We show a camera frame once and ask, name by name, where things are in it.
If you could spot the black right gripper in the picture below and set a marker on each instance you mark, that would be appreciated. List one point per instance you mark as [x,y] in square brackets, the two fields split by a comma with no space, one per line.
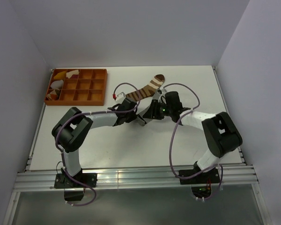
[152,112]

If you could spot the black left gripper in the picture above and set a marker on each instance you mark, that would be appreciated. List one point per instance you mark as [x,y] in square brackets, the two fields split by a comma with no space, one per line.
[133,117]

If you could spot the grey sock with black stripes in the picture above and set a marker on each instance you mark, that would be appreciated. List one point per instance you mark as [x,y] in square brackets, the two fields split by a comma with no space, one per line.
[152,112]

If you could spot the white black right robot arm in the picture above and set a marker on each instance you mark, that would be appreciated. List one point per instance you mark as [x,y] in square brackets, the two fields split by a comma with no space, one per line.
[221,134]

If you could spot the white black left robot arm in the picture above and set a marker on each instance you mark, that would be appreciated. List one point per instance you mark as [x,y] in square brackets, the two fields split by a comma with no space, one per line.
[72,129]

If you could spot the brown striped sock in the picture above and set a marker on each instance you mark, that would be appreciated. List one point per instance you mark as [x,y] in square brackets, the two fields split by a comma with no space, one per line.
[148,90]

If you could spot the white maroon rolled sock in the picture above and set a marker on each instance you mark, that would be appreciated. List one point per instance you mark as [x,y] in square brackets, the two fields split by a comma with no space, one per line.
[72,74]

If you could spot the orange wooden compartment tray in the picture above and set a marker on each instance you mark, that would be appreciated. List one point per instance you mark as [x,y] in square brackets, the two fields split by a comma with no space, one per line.
[87,90]

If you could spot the yellow rolled sock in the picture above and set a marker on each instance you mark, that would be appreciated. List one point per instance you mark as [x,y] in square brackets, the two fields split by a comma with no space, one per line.
[60,75]

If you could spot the orange white rolled sock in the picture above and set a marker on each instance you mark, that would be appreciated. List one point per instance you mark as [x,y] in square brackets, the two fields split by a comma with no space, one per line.
[53,95]

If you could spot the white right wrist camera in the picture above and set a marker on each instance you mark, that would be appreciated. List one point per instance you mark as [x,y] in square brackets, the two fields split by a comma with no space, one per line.
[162,91]

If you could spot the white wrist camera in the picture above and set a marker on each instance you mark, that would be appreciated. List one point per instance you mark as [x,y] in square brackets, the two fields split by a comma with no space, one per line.
[162,91]
[120,98]

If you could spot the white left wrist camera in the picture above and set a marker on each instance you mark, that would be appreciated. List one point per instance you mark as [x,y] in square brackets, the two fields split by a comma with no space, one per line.
[120,98]

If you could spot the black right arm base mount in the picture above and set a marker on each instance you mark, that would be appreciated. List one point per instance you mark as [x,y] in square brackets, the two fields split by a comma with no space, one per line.
[201,185]

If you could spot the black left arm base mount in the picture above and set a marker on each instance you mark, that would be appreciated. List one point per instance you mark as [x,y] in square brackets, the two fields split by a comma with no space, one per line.
[74,187]

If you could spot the aluminium front frame rail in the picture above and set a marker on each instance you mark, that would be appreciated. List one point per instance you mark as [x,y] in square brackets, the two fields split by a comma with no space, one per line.
[151,177]

